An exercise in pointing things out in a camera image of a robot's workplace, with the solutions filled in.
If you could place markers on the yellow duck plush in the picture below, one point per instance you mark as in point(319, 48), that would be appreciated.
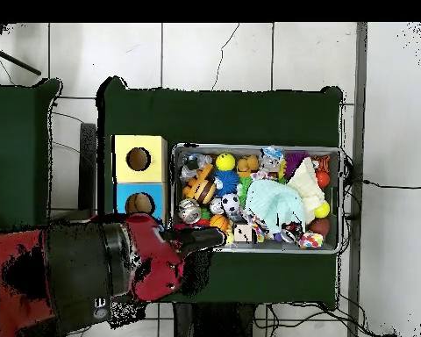
point(231, 238)

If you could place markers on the black and white soccer ball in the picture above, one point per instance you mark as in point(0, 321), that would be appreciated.
point(230, 203)

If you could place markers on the cream knitted cloth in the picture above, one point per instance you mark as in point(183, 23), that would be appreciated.
point(307, 182)

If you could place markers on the purple spiky ball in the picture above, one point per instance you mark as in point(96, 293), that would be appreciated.
point(294, 159)

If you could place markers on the wooden box with three holes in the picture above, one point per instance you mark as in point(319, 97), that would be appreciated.
point(140, 175)

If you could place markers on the small orange basketball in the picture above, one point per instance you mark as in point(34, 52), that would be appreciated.
point(218, 222)

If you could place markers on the mint green knitted cloth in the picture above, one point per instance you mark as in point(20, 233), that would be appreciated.
point(270, 203)

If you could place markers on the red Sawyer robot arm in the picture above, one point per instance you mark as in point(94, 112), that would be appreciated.
point(80, 273)

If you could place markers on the dark green side table cloth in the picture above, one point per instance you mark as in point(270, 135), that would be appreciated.
point(17, 158)

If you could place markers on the black tripod leg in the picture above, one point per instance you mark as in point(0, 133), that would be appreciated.
point(17, 63)

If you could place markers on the small wooden cube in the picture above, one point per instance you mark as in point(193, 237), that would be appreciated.
point(243, 232)

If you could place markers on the yellow smiley ball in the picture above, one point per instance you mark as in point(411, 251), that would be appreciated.
point(226, 162)

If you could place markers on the blue fuzzy puffer ball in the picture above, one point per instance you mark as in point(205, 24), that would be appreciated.
point(226, 183)

